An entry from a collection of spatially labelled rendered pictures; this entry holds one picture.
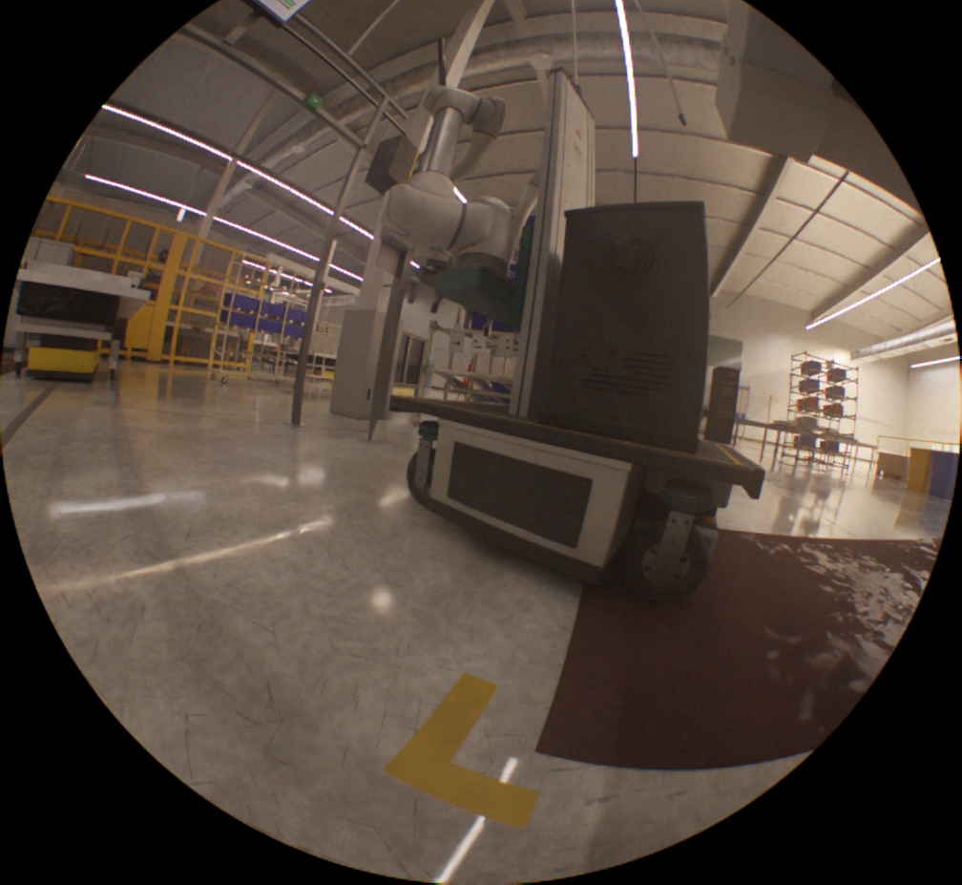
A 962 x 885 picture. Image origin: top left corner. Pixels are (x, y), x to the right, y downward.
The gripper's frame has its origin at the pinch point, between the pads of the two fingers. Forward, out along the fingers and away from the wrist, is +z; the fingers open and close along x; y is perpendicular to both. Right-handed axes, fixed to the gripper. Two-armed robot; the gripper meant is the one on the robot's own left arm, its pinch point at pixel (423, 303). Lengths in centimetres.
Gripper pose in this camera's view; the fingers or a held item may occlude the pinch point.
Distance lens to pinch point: 127.8
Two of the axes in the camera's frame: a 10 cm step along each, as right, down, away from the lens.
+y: -7.1, -2.4, 6.6
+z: -2.7, 9.6, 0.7
